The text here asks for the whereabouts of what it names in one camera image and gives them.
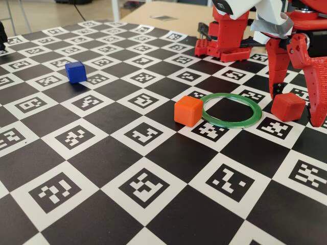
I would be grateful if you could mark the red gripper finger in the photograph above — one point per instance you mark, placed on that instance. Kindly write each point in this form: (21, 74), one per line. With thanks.
(278, 63)
(318, 89)

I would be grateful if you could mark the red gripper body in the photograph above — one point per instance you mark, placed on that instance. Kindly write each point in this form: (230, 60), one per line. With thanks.
(296, 49)

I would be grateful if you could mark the red cube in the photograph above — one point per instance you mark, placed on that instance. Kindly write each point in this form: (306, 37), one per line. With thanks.
(288, 107)

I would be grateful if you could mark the orange cube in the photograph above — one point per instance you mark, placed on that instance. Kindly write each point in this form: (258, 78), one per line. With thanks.
(187, 112)

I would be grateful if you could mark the blue cube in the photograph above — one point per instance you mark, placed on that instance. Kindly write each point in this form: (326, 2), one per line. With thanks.
(75, 72)

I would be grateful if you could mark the red perforated robot base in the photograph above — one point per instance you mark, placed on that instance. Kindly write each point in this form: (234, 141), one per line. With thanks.
(230, 54)

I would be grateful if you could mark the large black power plug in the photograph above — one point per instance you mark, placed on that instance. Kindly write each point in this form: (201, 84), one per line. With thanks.
(253, 43)

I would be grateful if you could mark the white table leg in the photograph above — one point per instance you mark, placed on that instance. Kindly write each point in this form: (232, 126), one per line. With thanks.
(115, 10)

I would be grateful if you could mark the black white marker checkerboard mat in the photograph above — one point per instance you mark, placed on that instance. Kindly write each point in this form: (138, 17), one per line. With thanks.
(102, 163)

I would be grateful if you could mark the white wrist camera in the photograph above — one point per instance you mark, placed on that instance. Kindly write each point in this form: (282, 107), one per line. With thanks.
(265, 15)

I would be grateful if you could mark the black camera stand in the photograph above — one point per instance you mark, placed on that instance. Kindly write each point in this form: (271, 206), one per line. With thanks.
(2, 35)

